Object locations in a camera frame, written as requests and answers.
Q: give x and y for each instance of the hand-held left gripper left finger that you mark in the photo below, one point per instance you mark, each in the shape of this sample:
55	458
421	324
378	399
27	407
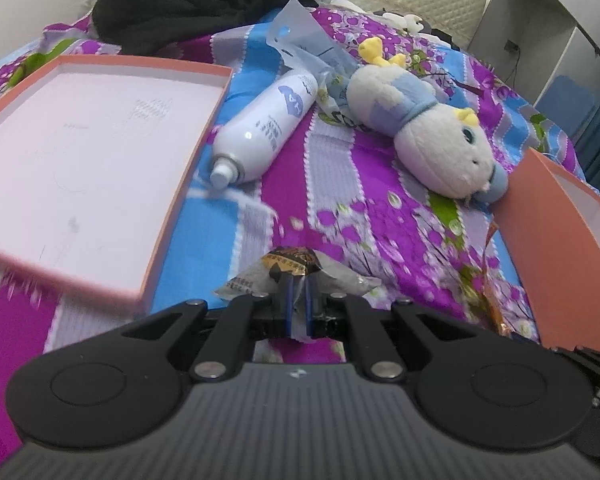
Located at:
291	305

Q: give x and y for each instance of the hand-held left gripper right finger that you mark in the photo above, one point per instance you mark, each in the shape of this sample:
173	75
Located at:
310	307

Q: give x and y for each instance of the grey snack packet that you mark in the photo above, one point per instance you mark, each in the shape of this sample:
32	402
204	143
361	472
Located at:
330	270

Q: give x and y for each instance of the orange snack packet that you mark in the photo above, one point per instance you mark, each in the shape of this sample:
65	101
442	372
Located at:
495	305

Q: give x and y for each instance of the pink cardboard box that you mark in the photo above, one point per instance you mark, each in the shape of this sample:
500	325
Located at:
555	250

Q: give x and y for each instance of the purple floral bedspread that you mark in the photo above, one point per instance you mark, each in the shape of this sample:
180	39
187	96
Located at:
340	170

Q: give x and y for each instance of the white spray bottle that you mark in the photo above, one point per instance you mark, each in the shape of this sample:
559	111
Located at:
265	130

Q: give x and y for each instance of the white and blue plush toy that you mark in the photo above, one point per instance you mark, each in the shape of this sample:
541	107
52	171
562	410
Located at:
430	145

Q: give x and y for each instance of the pink box lid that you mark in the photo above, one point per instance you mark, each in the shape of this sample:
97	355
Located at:
80	160

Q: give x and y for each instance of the blue chair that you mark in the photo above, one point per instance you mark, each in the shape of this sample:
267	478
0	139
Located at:
565	100

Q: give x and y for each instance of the clear blue printed plastic bag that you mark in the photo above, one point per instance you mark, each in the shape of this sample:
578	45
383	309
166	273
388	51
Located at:
300	35

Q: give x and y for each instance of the dark clothes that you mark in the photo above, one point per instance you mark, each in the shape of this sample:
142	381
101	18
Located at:
440	37

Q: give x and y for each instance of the black and white penguin plush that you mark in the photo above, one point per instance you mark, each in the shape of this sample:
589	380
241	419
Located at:
405	22

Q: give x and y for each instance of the black jacket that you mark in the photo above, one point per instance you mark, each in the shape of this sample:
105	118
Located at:
195	5

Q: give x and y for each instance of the white cabinet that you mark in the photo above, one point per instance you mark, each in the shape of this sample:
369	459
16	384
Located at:
530	15

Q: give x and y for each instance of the wall socket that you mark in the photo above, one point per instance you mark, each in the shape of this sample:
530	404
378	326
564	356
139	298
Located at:
511	46

